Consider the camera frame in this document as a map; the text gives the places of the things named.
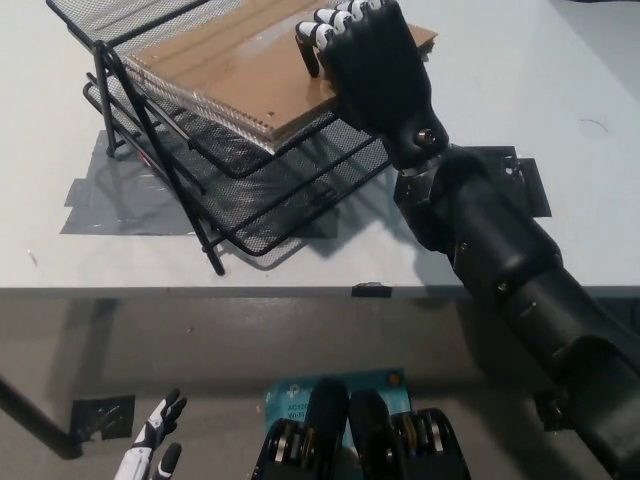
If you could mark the teal router box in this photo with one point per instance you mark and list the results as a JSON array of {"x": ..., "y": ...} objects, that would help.
[{"x": 385, "y": 392}]

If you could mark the grey tape patch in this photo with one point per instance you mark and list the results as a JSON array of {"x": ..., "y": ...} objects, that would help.
[{"x": 100, "y": 210}]

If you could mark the black table leg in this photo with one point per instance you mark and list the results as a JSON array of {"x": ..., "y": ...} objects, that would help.
[{"x": 35, "y": 415}]

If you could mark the black mesh file tray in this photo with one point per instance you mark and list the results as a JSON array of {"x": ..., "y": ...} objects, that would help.
[{"x": 280, "y": 200}]

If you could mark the large black tape patch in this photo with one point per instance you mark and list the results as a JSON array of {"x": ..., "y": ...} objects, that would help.
[{"x": 536, "y": 195}]

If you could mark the brown spiral notebook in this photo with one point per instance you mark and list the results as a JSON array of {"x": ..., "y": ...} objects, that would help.
[{"x": 240, "y": 65}]

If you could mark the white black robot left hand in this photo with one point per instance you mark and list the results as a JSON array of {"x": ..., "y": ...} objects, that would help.
[{"x": 147, "y": 445}]

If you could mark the black floor tape patch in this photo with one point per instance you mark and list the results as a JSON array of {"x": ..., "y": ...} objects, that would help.
[
  {"x": 547, "y": 415},
  {"x": 100, "y": 417}
]

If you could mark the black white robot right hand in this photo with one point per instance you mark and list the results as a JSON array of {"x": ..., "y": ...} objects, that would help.
[{"x": 385, "y": 75}]

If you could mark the black robot left body block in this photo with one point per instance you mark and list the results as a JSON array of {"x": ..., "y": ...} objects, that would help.
[{"x": 325, "y": 440}]

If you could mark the small black tape strip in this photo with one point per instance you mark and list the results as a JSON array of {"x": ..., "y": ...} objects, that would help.
[{"x": 371, "y": 290}]

